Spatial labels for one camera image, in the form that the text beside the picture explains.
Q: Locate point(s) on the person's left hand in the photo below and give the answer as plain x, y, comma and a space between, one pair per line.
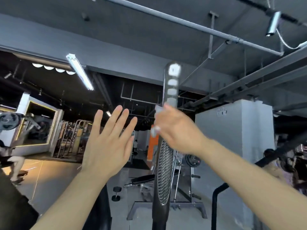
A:
108, 148

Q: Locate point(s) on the person's right hand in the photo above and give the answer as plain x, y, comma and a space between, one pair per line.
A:
182, 131

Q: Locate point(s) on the white wet wipe sheet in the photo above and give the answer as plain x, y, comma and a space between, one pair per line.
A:
155, 129

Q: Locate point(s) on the black elliptical machine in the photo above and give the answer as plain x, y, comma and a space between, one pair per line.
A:
165, 189

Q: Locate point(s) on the person's left forearm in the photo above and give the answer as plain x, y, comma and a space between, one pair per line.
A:
72, 203

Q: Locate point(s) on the person's right forearm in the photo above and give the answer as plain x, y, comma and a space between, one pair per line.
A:
259, 189

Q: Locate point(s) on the plate loaded gym machine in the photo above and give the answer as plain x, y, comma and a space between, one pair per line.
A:
14, 122

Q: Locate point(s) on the small ceiling spot light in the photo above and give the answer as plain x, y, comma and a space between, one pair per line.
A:
108, 113

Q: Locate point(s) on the small black dumbbell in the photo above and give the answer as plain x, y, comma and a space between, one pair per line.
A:
116, 189

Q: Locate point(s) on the long ceiling tube light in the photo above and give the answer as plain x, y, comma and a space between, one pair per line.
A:
80, 71

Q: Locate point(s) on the round bulb ceiling fixture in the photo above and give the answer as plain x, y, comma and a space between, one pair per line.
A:
52, 68

